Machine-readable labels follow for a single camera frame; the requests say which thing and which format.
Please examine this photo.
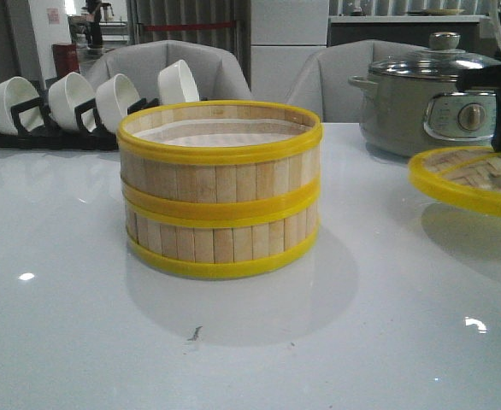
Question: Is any woven bamboo steamer lid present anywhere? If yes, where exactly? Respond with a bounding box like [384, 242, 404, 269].
[408, 146, 501, 217]

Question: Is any bamboo steamer basket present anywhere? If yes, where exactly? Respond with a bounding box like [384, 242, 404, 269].
[115, 99, 323, 218]
[125, 200, 320, 279]

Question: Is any glass pot lid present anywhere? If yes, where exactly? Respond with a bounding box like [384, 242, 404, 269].
[369, 32, 501, 81]

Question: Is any grey electric cooking pot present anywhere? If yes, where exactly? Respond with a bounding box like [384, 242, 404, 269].
[348, 73, 501, 157]

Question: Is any right grey chair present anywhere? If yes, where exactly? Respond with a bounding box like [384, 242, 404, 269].
[286, 39, 421, 123]

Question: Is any grey chair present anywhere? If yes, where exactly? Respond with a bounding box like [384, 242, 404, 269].
[84, 40, 253, 108]
[286, 39, 421, 123]

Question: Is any white cabinet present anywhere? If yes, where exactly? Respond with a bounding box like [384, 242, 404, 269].
[250, 0, 329, 103]

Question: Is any left grey chair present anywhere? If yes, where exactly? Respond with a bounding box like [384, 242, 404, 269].
[84, 40, 253, 108]

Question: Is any white bowl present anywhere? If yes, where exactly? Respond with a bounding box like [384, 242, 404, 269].
[48, 72, 95, 132]
[96, 73, 141, 133]
[0, 76, 39, 135]
[157, 60, 200, 105]

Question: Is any person in background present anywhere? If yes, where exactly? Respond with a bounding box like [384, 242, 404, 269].
[85, 0, 103, 48]

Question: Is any red bin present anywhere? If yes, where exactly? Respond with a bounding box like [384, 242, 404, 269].
[51, 43, 80, 79]

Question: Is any black bowl rack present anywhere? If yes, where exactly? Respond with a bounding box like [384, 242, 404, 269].
[0, 97, 160, 152]

